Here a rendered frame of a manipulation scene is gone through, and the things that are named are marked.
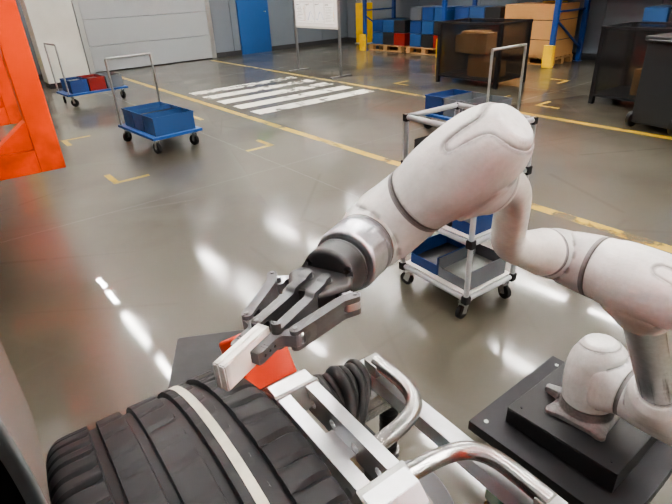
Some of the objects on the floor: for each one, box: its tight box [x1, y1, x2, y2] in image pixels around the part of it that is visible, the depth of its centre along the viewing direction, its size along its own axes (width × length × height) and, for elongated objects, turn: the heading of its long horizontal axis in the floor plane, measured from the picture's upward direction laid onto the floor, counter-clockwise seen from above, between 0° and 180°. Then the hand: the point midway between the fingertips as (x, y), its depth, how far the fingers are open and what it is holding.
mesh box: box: [435, 18, 533, 90], centre depth 845 cm, size 128×89×97 cm
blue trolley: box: [104, 52, 203, 154], centre depth 581 cm, size 104×67×96 cm, turn 43°
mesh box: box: [588, 21, 672, 104], centre depth 645 cm, size 129×90×97 cm
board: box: [288, 0, 352, 79], centre depth 980 cm, size 150×50×195 cm, turn 43°
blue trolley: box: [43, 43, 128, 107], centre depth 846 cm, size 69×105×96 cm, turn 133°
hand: (244, 355), depth 49 cm, fingers closed
